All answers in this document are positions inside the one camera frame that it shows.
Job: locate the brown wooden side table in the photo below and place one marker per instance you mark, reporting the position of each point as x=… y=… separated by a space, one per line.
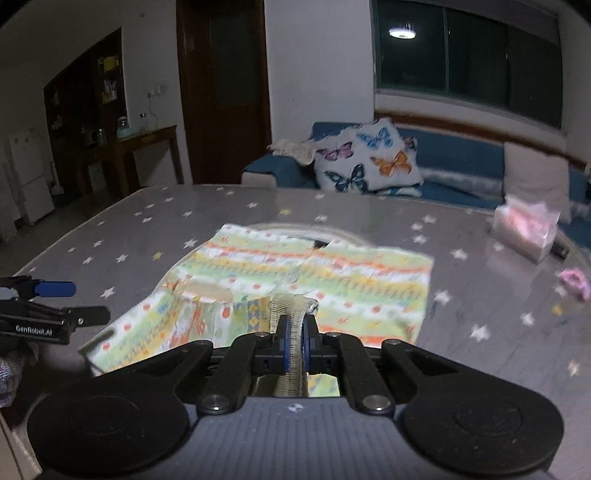
x=146 y=159

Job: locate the teal small appliance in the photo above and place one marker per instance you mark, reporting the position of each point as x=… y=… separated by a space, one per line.
x=123 y=128

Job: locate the grey plain pillow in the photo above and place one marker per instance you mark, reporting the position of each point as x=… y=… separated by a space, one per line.
x=533 y=176

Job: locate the blue sofa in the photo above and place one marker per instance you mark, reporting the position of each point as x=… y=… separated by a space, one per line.
x=455 y=170

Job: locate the small pink cloth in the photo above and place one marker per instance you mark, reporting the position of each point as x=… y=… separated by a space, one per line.
x=577 y=282

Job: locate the dark wooden door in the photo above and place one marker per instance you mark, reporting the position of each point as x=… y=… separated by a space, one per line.
x=221 y=47

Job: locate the white refrigerator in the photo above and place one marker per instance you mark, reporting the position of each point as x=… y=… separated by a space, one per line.
x=26 y=163

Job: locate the pink tissue box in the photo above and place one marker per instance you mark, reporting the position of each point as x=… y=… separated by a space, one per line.
x=528 y=228

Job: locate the beige crumpled cloth on sofa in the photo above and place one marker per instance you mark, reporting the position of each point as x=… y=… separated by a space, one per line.
x=302 y=152

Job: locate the dark window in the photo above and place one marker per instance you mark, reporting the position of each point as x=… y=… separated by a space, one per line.
x=501 y=54

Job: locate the dark wooden shelf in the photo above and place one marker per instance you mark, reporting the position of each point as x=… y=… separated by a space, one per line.
x=83 y=104

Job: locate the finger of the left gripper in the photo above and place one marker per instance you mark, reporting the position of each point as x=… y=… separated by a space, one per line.
x=30 y=288
x=78 y=316

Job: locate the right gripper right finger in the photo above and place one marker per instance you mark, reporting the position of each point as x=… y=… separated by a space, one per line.
x=371 y=379

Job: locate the butterfly print pillow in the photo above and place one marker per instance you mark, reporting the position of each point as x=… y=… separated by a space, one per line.
x=367 y=158

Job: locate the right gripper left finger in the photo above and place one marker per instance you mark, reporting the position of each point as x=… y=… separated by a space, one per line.
x=222 y=378

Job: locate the colourful patterned children's pants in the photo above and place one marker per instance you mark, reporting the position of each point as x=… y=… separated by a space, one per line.
x=242 y=280

